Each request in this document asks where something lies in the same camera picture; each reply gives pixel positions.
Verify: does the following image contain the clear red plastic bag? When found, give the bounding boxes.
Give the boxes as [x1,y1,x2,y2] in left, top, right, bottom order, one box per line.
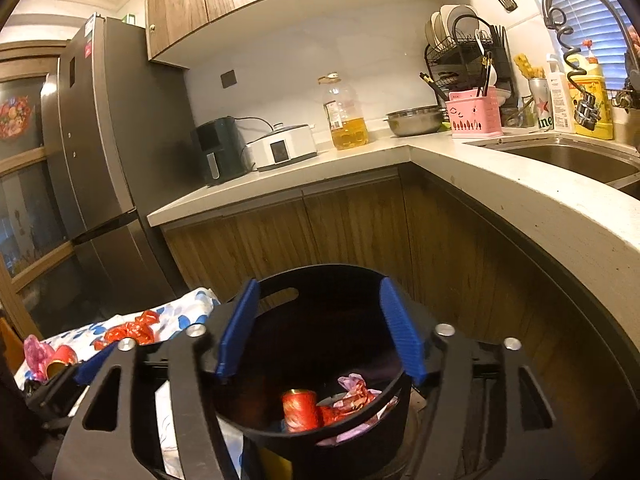
[317,372,381,428]

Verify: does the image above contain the black air fryer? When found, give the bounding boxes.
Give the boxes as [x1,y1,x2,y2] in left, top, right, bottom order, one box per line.
[190,116,249,187]

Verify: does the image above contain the grey refrigerator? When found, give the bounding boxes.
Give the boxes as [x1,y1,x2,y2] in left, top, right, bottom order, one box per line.
[40,12,198,311]

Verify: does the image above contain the black trash bin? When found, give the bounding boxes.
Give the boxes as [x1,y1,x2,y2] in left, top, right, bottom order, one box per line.
[202,262,451,456]

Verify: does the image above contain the white soap bottle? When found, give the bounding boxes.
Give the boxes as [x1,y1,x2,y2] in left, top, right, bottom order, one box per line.
[545,54,577,134]

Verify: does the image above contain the yellow detergent bottle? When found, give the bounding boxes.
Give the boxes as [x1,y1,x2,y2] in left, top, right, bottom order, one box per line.
[570,40,614,141]

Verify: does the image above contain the white slow cooker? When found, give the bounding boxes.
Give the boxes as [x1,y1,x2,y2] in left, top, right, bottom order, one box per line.
[243,122,319,172]

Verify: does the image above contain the red paper cup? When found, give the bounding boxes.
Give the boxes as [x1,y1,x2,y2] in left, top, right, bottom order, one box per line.
[281,389,320,433]

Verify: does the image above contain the cooking oil bottle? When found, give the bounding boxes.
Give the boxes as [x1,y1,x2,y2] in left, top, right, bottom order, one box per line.
[317,72,369,151]

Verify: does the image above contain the black dish rack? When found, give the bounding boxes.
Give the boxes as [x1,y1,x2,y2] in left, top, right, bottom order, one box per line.
[424,12,518,111]

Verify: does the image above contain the wooden glass door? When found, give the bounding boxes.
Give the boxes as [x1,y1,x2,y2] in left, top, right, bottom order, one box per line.
[0,40,76,341]

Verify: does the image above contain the red cup with gold inside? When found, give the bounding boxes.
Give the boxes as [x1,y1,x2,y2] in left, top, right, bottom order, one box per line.
[45,345,80,380]

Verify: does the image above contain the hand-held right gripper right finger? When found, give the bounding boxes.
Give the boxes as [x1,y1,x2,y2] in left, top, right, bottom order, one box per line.
[378,276,585,480]

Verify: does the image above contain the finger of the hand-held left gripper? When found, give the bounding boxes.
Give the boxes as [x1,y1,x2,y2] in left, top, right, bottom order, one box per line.
[25,342,121,420]

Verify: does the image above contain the red flower door sticker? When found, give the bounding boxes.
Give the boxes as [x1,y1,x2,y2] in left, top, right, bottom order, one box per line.
[0,94,35,140]

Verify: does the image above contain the steel sink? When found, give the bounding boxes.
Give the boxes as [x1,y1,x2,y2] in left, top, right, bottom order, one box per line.
[465,132,640,191]

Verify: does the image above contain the pink utensil basket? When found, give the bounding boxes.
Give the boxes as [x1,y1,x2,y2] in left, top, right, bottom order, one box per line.
[446,86,504,139]

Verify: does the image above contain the green beer can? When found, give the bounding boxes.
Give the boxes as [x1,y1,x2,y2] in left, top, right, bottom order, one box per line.
[527,77,555,132]

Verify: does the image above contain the pink plastic bag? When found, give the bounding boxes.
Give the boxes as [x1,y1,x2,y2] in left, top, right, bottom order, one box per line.
[23,335,53,381]

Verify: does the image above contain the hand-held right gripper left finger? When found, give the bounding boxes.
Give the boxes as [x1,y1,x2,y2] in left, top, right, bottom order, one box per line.
[52,279,262,480]

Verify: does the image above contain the yellow artificial flowers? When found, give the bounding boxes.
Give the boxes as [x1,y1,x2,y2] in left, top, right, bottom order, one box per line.
[515,52,547,81]

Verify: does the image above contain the white dishes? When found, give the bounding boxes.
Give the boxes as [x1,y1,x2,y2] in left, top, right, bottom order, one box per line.
[426,4,481,51]

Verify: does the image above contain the steel bowl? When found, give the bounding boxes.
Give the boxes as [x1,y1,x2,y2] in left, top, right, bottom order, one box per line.
[384,105,446,137]

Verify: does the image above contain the blue floral tablecloth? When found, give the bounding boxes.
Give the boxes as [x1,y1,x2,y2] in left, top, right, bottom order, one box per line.
[15,286,261,480]

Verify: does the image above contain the window blind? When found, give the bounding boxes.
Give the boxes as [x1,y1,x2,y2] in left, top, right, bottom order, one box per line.
[517,0,633,76]

